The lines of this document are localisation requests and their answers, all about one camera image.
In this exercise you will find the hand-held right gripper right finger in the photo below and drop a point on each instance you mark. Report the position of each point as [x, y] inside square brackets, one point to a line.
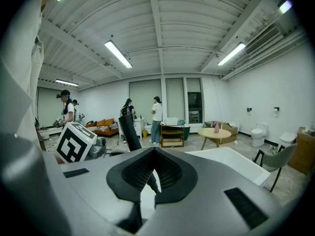
[209, 193]

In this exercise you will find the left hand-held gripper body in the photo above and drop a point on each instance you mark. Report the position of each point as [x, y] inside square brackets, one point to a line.
[73, 144]

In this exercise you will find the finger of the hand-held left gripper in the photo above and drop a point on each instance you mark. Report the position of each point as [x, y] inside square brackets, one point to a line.
[118, 153]

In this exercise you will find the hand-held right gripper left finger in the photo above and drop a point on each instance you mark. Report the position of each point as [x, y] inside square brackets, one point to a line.
[98, 181]

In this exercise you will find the white bathtub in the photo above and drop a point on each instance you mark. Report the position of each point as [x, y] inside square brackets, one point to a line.
[233, 161]

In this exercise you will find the orange sofa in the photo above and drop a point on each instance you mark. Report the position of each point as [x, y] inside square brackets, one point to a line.
[103, 128]

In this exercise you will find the yellow bin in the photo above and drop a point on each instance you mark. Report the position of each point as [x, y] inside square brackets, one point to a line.
[144, 133]

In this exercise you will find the white vanity cabinet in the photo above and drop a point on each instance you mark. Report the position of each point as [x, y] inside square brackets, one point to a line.
[139, 126]

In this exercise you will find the wide grey roller blind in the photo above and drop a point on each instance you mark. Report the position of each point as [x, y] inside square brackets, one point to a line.
[49, 107]
[145, 99]

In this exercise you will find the wooden shelf rack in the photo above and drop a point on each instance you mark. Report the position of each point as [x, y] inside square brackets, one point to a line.
[172, 136]

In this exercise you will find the white storage box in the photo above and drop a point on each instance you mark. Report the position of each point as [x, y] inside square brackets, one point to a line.
[171, 121]

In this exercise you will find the pink vase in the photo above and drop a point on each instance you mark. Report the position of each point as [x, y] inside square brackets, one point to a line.
[216, 128]

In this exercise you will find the white toilet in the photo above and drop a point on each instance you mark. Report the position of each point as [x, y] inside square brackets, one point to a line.
[258, 134]

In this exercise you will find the narrow grey roller blind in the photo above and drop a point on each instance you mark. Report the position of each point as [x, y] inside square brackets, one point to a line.
[174, 99]

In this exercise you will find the grey chair black legs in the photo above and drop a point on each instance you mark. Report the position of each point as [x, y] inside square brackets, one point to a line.
[280, 158]

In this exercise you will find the dark window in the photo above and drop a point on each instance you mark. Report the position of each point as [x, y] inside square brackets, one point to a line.
[195, 107]

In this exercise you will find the black toilet paper holder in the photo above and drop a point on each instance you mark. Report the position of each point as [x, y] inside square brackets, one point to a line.
[249, 109]
[276, 109]

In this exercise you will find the person's beige overshirt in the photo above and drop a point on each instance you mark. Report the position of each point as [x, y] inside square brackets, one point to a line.
[17, 70]

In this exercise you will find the white trash bin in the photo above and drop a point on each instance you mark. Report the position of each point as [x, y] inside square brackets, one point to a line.
[288, 138]

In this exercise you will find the short grey roller blind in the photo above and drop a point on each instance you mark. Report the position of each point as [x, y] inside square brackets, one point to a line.
[193, 85]

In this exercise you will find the closed brown cardboard box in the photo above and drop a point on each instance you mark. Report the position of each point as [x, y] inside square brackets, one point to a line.
[305, 151]

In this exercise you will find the ceiling air vent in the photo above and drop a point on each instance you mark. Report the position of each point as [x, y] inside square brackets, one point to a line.
[263, 39]

